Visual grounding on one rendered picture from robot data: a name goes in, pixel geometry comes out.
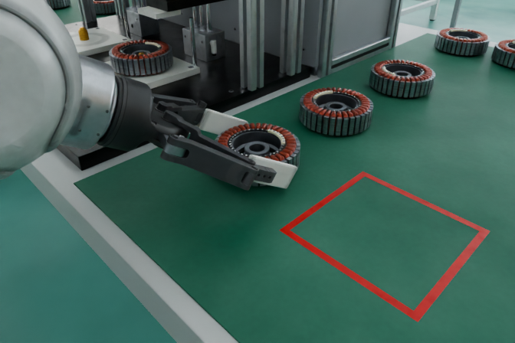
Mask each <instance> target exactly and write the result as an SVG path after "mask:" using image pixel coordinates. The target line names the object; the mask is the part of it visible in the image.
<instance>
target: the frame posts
mask: <svg viewBox="0 0 515 343"><path fill-rule="evenodd" d="M238 2H239V37H240V71H241V87H243V88H246V87H247V88H248V90H250V91H254V90H256V89H257V87H258V88H262V87H263V86H264V0H238ZM77 3H78V6H79V10H80V16H81V21H84V22H86V23H89V22H91V21H97V16H96V12H95V7H94V3H93V0H77ZM114 4H115V9H116V14H117V15H120V16H123V9H122V4H121V0H114ZM125 4H126V8H128V7H129V6H130V4H129V0H125ZM304 5H305V0H281V23H280V72H281V73H283V74H284V73H287V75H289V76H293V75H294V74H295V73H297V74H298V73H300V72H301V59H302V46H303V19H304Z"/></svg>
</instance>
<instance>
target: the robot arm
mask: <svg viewBox="0 0 515 343"><path fill-rule="evenodd" d="M206 105H207V103H205V102H203V101H201V100H199V102H198V104H197V105H195V101H194V100H190V99H185V98H179V97H174V96H165V95H160V94H154V93H152V91H151V89H150V87H149V86H148V85H147V84H146V83H143V82H140V81H138V80H134V79H131V78H129V77H125V76H121V75H119V74H117V75H115V73H114V71H113V68H112V67H111V66H110V65H109V64H107V63H104V62H102V61H99V60H95V59H93V58H90V57H86V56H84V55H81V54H78V52H77V49H76V46H75V44H74V41H73V39H72V37H71V35H70V33H69V31H68V30H67V28H66V27H65V25H64V23H63V22H62V20H61V19H60V18H59V17H58V16H57V14H56V13H55V12H54V10H53V9H52V8H51V7H50V6H49V5H48V3H47V0H0V180H2V179H5V178H7V177H9V176H10V175H12V174H13V173H14V172H15V171H16V170H19V169H20V168H23V167H25V166H26V165H28V164H30V163H32V162H33V161H34V160H36V159H37V158H39V157H41V156H42V155H43V154H44V153H47V152H51V151H53V150H54V149H56V148H57V147H58V146H59V145H67V146H71V147H75V148H79V149H90V148H91V147H93V146H94V145H95V144H96V143H97V144H98V145H101V146H106V147H109V148H113V149H119V150H123V151H132V150H134V149H135V148H136V147H137V146H138V145H139V144H140V143H142V142H145V141H149V142H151V143H152V144H153V145H156V146H158V147H160V148H161V149H163V150H162V153H161V155H160V157H161V158H162V159H164V160H166V161H168V162H174V163H177V164H180V165H184V166H187V167H189V168H192V169H195V170H196V171H199V172H202V173H204V174H207V175H210V176H212V177H214V178H217V179H219V180H222V181H225V182H227V183H229V184H231V185H234V186H237V187H239V188H242V189H244V190H247V191H248V190H249V189H250V187H251V185H252V183H253V182H256V183H260V184H264V185H270V186H274V187H279V188H285V189H286V188H287V187H288V185H289V184H290V182H291V180H292V178H293V176H294V175H295V173H296V171H297V167H296V166H295V165H290V164H287V163H283V162H279V161H275V160H272V159H269V158H263V157H260V156H257V155H249V157H246V156H244V155H242V154H240V153H238V152H236V151H234V150H232V149H230V148H229V147H227V146H225V145H222V144H221V143H219V142H216V141H215V140H213V139H210V138H209V137H207V136H204V135H202V133H201V130H203V131H206V132H211V133H214V134H217V135H219V134H220V135H221V133H222V132H224V131H225V130H226V129H230V128H231V127H234V126H239V125H243V124H245V123H247V124H248V122H247V121H245V120H243V119H239V118H236V117H233V116H229V115H226V114H224V113H220V112H217V111H214V110H211V109H205V107H206ZM204 110H205V111H204ZM196 125H198V127H197V126H196ZM189 132H190V133H191V134H190V136H189V138H188V139H187V137H188V135H189Z"/></svg>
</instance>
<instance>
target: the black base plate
mask: <svg viewBox="0 0 515 343"><path fill-rule="evenodd" d="M158 21H159V33H158V34H151V35H148V36H145V37H140V36H139V35H136V34H133V33H130V37H131V39H132V40H133V41H135V40H138V42H139V40H142V41H143V40H149V39H150V40H155V41H156V40H158V41H163V42H165V43H167V44H169V45H171V47H172V56H173V57H176V58H178V59H180V60H183V61H186V62H188V63H190V64H193V62H192V56H189V55H187V54H185V51H184V42H183V33H182V29H183V28H187V27H186V26H183V25H180V24H176V23H173V22H171V21H167V20H164V19H161V18H160V19H158ZM65 27H66V28H67V30H68V31H69V33H71V32H75V31H78V30H79V28H80V27H85V28H86V29H90V28H97V27H102V28H105V29H107V30H109V31H112V32H114V33H117V34H120V35H122V36H124V37H126V38H127V36H126V28H125V23H124V18H123V16H120V15H112V16H108V17H104V18H97V21H91V22H89V23H86V22H84V21H80V22H76V23H72V24H65ZM86 57H90V58H93V59H95V60H99V61H102V62H107V61H110V55H109V51H104V52H101V53H98V54H92V55H89V56H86ZM197 67H200V73H198V74H196V75H192V76H190V77H186V78H183V79H181V80H177V81H174V82H171V83H167V84H164V85H162V86H159V87H155V88H152V89H151V91H152V93H154V94H160V95H165V96H174V97H179V98H185V99H190V100H194V101H195V105H197V104H198V102H199V100H201V101H203V102H205V103H207V105H206V107H205V109H211V110H214V111H217V112H220V113H224V112H227V111H229V110H231V109H234V108H236V107H238V106H241V105H244V104H246V103H249V102H251V101H253V100H256V99H258V98H260V97H263V96H266V95H268V94H270V93H273V92H275V91H277V90H280V89H283V88H285V87H288V86H290V85H292V84H294V83H297V82H300V81H302V80H305V79H307V78H309V77H310V67H309V66H307V65H303V64H301V72H300V73H295V74H294V75H293V76H289V75H287V73H281V72H280V57H278V56H275V55H273V54H269V53H266V52H264V86H263V87H262V88H258V87H257V89H256V90H254V91H250V90H248V88H247V87H246V88H243V87H241V71H240V44H238V43H235V42H233V41H229V40H225V57H221V58H219V59H216V60H211V61H209V62H205V61H203V60H199V59H198V58H197ZM204 111H205V110H204ZM57 149H58V150H59V151H60V152H61V153H62V154H64V155H65V156H66V157H67V158H68V159H69V160H71V161H72V162H73V163H74V164H75V165H76V166H77V167H78V168H79V169H80V170H81V171H83V170H85V169H87V168H90V167H93V166H95V165H98V164H100V163H102V162H105V161H107V160H110V159H112V158H115V157H117V156H119V155H122V154H124V153H127V152H129V151H123V150H119V149H113V148H109V147H106V146H101V145H98V144H97V143H96V144H95V145H94V146H93V147H91V148H90V149H79V148H75V147H71V146H67V145H59V146H58V147H57Z"/></svg>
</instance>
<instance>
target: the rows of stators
mask: <svg viewBox="0 0 515 343"><path fill-rule="evenodd" d="M489 43H490V37H489V36H488V35H487V34H485V33H484V32H481V31H475V30H471V29H466V28H465V29H463V28H461V29H460V28H445V29H442V30H440V31H438V32H437V35H436V38H435V47H436V48H437V49H439V50H440V51H442V52H445V53H448V54H453V55H454V54H456V55H459V54H460V56H463V55H464V56H469V57H470V56H477V55H480V54H484V53H486V52H487V49H488V45H489ZM492 59H493V60H494V61H495V62H496V63H498V64H501V66H505V67H509V68H513V69H514V70H515V39H512V40H511V39H509V40H503V41H500V42H497V43H496V44H495V47H494V51H493V54H492Z"/></svg>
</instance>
